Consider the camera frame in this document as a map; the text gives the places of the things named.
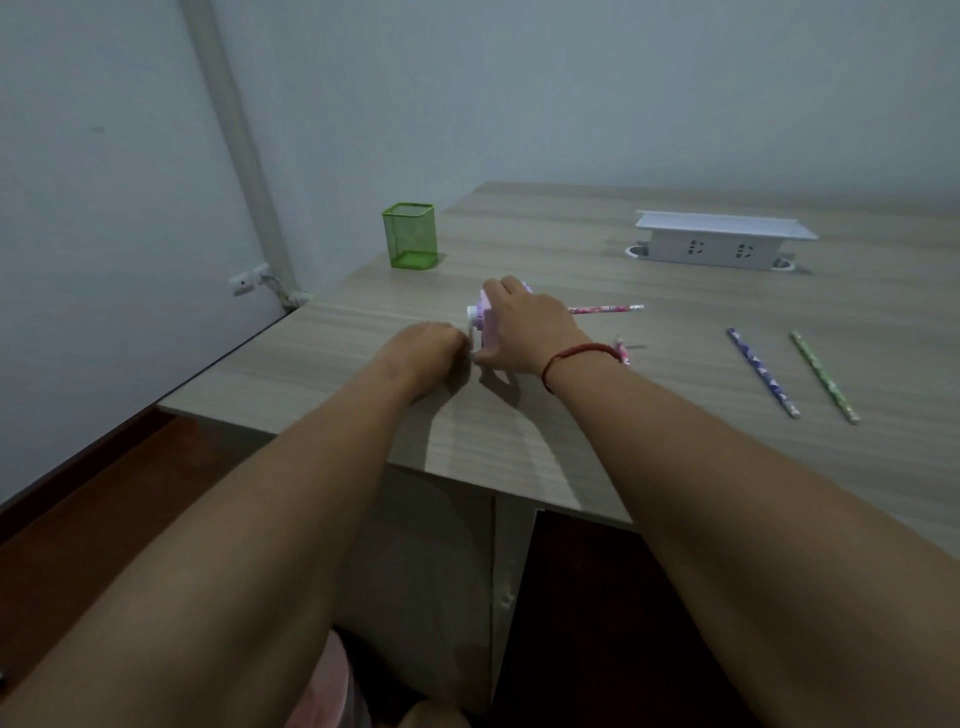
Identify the person's right hand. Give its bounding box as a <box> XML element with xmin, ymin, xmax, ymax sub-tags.
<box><xmin>472</xmin><ymin>275</ymin><xmax>594</xmax><ymax>388</ymax></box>

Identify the person's left hand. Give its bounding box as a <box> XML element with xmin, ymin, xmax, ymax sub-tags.
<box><xmin>374</xmin><ymin>320</ymin><xmax>470</xmax><ymax>406</ymax></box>

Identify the purple pencil sharpener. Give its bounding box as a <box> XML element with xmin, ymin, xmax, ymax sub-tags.
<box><xmin>464</xmin><ymin>283</ymin><xmax>534</xmax><ymax>369</ymax></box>

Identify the green mesh pen holder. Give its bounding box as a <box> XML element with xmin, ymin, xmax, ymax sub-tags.
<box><xmin>380</xmin><ymin>201</ymin><xmax>440</xmax><ymax>271</ymax></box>

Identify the blue patterned pencil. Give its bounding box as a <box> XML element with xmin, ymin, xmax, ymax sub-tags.
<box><xmin>725</xmin><ymin>326</ymin><xmax>802</xmax><ymax>420</ymax></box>

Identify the green patterned pencil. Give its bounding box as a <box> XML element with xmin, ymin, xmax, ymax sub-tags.
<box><xmin>788</xmin><ymin>330</ymin><xmax>862</xmax><ymax>426</ymax></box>

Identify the person's left forearm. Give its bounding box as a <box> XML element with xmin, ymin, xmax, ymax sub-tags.
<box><xmin>0</xmin><ymin>378</ymin><xmax>429</xmax><ymax>728</ymax></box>

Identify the person's right forearm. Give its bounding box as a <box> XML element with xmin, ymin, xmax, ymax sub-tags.
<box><xmin>543</xmin><ymin>352</ymin><xmax>960</xmax><ymax>728</ymax></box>

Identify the person's pink clothing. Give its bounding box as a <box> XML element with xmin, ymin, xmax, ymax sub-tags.
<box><xmin>284</xmin><ymin>629</ymin><xmax>369</xmax><ymax>728</ymax></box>

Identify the person's bare knee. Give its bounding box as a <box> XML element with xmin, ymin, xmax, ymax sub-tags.
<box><xmin>397</xmin><ymin>701</ymin><xmax>470</xmax><ymax>728</ymax></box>

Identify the white desk socket box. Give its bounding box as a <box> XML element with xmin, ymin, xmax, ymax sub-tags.
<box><xmin>624</xmin><ymin>210</ymin><xmax>820</xmax><ymax>273</ymax></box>

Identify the wooden desk cabinet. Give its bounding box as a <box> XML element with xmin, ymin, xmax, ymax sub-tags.
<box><xmin>179</xmin><ymin>416</ymin><xmax>549</xmax><ymax>714</ymax></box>

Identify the red string bracelet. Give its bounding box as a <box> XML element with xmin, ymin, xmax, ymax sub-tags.
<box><xmin>540</xmin><ymin>343</ymin><xmax>625</xmax><ymax>397</ymax></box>

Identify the white cable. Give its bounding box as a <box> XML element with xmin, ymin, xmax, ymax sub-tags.
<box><xmin>262</xmin><ymin>273</ymin><xmax>313</xmax><ymax>313</ymax></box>

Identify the white wall socket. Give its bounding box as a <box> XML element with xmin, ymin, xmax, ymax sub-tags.
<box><xmin>229</xmin><ymin>263</ymin><xmax>271</xmax><ymax>298</ymax></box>

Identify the white wall pipe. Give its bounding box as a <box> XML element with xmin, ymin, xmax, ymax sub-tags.
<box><xmin>179</xmin><ymin>0</ymin><xmax>301</xmax><ymax>309</ymax></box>

